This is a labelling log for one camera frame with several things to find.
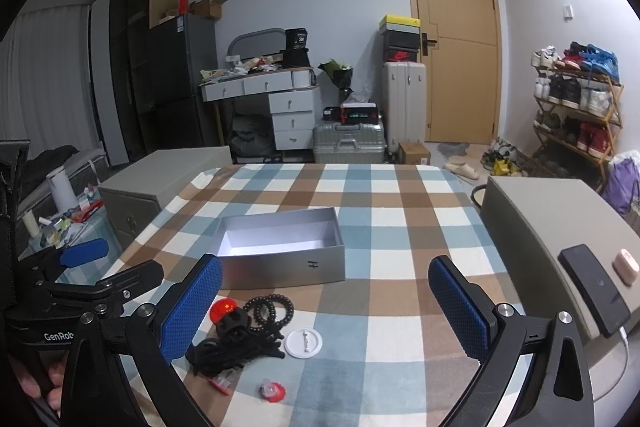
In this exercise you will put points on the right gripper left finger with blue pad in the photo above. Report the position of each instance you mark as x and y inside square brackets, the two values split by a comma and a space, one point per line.
[159, 334]

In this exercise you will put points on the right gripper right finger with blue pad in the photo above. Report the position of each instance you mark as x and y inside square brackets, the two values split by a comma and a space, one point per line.
[494, 342]

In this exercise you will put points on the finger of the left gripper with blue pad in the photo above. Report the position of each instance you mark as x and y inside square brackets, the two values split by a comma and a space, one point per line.
[83, 253]

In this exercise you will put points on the red round hair accessory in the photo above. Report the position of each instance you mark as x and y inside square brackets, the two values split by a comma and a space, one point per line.
[220, 308]

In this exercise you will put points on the small red clear clip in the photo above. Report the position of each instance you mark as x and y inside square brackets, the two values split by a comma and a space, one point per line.
[224, 381]

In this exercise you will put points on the white round pin badge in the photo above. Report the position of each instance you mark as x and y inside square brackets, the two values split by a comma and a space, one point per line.
[303, 344]

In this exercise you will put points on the red white round badge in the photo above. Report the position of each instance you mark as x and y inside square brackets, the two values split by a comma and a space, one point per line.
[271, 391]

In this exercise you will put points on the person's left hand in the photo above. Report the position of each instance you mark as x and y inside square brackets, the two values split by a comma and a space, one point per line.
[41, 376]

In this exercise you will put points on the white cylinder humidifier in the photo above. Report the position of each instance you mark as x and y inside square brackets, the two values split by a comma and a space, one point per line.
[61, 190]

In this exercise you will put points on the grey cabinet left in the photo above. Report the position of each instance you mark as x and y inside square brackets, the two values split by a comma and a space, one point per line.
[133, 197]

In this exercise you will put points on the grey cabinet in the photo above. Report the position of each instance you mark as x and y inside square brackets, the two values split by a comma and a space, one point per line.
[133, 197]
[530, 221]

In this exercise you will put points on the silver open cardboard box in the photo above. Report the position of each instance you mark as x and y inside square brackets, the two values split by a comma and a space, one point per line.
[281, 249]

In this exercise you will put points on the grey cabinet right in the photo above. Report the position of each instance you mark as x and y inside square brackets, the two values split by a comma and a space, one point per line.
[530, 221]

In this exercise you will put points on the black smartphone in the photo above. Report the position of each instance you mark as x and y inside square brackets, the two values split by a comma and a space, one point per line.
[596, 287]

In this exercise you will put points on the beige slipper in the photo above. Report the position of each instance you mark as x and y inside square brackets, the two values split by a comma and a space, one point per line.
[462, 169]

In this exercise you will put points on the pink earbuds case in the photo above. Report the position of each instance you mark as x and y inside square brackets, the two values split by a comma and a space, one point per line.
[626, 267]

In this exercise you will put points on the small cardboard box floor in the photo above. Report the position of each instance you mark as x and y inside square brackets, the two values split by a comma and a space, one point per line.
[414, 154]

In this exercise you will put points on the silver flat suitcase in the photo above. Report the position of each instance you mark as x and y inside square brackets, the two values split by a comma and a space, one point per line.
[349, 143]

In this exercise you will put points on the purple clothing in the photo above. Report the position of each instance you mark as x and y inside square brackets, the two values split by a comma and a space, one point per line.
[622, 187]

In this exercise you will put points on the black refrigerator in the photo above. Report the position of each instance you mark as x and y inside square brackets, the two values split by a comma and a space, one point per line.
[157, 55]

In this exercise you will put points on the white drawer desk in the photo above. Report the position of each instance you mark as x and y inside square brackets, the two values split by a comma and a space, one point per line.
[294, 99]

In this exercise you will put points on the black box with display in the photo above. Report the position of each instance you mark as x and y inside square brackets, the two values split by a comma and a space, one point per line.
[352, 113]

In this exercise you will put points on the white upright suitcase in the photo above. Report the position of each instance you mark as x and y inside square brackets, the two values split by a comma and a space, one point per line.
[404, 95]

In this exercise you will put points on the wooden shoe rack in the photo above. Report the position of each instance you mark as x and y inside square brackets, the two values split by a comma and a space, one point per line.
[577, 126]

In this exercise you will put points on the stack of shoe boxes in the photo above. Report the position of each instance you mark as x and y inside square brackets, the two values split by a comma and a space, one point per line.
[401, 38]

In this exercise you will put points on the wooden door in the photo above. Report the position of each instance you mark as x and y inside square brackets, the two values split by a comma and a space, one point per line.
[460, 46]

